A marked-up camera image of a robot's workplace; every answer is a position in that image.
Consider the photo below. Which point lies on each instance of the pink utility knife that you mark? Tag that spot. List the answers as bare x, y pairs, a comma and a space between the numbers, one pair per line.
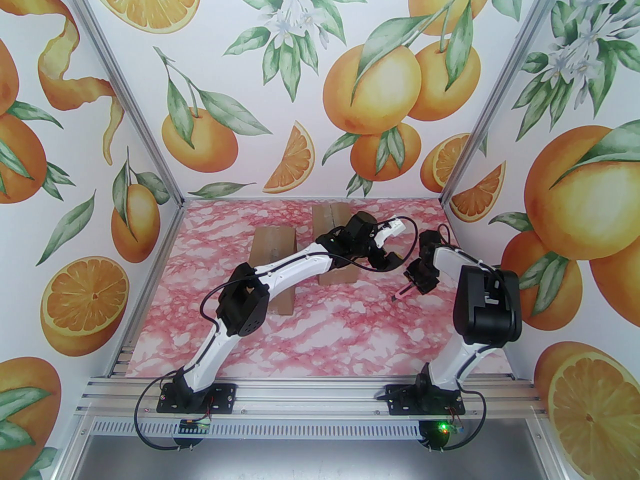
400, 295

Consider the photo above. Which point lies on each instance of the plain taped cardboard box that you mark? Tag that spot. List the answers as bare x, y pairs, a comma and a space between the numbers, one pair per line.
327, 218

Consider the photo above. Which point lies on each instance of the cardboard box with white label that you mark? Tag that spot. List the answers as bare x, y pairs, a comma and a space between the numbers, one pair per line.
272, 243

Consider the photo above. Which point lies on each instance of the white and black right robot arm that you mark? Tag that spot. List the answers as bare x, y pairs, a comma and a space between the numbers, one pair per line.
487, 298

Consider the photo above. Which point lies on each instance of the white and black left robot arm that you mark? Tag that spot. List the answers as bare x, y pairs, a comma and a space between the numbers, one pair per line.
300, 263

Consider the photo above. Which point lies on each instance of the black puck with status light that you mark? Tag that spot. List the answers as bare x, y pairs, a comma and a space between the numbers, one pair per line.
437, 430

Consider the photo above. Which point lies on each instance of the grey metal panel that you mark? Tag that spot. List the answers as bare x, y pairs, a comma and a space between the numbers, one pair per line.
300, 460

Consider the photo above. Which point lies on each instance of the small circuit board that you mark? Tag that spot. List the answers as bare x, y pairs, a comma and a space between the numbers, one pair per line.
195, 425

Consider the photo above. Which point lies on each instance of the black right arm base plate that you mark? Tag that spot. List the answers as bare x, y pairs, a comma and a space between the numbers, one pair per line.
400, 400

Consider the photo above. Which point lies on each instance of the aluminium rail frame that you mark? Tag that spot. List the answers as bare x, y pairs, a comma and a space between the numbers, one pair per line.
310, 398

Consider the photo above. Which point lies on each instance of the aluminium corner post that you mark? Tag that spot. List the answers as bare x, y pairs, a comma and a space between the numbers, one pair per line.
129, 90
505, 85

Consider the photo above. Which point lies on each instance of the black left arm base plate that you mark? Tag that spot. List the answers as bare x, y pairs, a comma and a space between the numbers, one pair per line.
222, 398

